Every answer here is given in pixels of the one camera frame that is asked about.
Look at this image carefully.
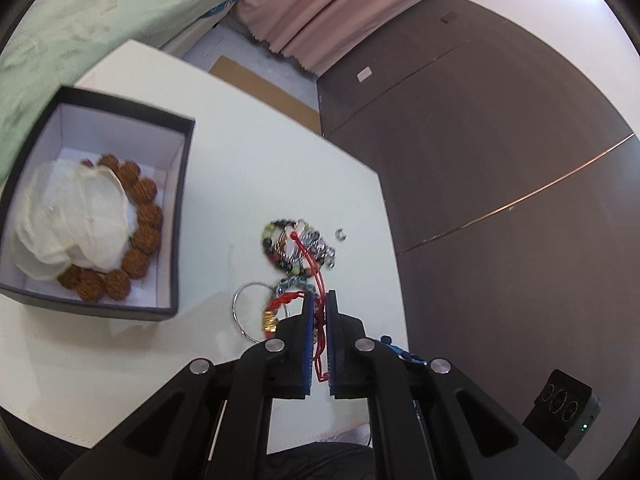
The black jewelry box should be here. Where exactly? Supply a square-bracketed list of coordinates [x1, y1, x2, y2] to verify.
[0, 85, 196, 322]

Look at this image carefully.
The multicolour bead bracelet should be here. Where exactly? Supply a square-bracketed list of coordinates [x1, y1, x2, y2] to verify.
[260, 218, 313, 281]

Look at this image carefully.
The brown bead bracelet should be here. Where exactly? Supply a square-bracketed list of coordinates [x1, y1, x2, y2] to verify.
[57, 154, 165, 303]

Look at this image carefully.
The flat cardboard sheet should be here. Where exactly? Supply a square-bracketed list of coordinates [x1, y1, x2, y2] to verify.
[209, 56, 321, 136]

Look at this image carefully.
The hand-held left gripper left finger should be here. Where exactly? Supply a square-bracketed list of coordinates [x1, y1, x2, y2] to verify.
[60, 291, 317, 480]

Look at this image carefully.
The dark cloth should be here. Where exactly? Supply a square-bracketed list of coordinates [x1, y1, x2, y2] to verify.
[265, 441, 376, 480]

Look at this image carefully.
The teal bead bracelet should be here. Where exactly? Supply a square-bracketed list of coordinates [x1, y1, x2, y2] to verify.
[274, 276, 315, 297]

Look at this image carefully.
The white fabric flower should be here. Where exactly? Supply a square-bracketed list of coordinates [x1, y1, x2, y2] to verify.
[12, 160, 132, 281]

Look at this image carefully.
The silver chain bracelet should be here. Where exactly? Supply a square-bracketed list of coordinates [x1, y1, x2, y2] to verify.
[295, 227, 337, 271]

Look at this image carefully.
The blue string bracelet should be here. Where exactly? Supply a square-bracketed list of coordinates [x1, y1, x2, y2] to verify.
[377, 335, 429, 366]

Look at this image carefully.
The pink curtain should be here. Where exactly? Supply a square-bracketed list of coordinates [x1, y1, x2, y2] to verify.
[235, 0, 526, 77]

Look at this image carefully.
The silver bangle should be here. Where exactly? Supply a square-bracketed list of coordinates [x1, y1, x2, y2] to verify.
[232, 282, 291, 345]

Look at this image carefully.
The red string bracelet gold bead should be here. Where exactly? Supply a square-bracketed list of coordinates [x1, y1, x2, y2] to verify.
[261, 231, 332, 382]

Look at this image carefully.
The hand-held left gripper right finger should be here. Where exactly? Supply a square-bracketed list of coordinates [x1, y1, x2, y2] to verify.
[325, 290, 582, 480]

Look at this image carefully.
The blue printed bedsheet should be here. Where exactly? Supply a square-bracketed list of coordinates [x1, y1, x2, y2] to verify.
[207, 0, 248, 18]

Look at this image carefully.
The bed with green blanket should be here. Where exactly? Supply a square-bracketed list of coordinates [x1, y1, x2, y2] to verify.
[0, 0, 259, 181]

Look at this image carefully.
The white square table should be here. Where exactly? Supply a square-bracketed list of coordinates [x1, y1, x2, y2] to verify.
[0, 39, 409, 449]

